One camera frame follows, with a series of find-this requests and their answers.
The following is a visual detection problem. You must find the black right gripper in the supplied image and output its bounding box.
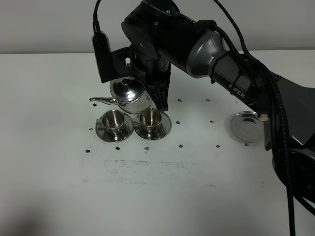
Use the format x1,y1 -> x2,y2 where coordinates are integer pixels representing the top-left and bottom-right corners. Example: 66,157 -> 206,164
129,45 -> 171,112

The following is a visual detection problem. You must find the stainless steel teapot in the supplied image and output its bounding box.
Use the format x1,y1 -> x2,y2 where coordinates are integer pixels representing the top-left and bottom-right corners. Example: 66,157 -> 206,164
89,77 -> 152,114

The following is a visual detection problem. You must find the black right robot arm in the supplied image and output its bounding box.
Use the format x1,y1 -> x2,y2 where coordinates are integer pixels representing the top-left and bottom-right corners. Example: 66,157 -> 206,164
122,0 -> 315,187

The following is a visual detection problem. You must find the teapot steel saucer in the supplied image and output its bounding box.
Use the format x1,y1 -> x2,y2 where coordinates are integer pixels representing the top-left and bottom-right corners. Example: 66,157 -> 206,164
230,111 -> 264,143

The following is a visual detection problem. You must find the right steel teacup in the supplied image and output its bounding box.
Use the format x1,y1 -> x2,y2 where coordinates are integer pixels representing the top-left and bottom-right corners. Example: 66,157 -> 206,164
133,108 -> 162,132

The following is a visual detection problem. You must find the steel teacup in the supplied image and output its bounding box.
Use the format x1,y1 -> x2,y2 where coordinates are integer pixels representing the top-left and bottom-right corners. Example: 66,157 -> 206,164
133,108 -> 162,132
95,110 -> 126,131

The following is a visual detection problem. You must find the right steel saucer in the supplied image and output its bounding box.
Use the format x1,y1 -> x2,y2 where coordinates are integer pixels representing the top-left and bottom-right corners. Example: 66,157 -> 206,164
134,112 -> 172,140

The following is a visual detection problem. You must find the left steel saucer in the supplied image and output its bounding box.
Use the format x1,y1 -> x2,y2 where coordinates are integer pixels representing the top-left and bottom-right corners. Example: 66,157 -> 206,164
95,113 -> 133,143

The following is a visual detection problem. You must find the left steel teacup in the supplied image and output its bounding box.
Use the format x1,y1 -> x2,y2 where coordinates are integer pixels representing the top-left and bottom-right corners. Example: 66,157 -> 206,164
95,110 -> 126,131

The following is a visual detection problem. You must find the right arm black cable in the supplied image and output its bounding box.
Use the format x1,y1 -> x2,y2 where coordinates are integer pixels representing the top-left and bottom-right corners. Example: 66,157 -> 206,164
92,0 -> 315,236

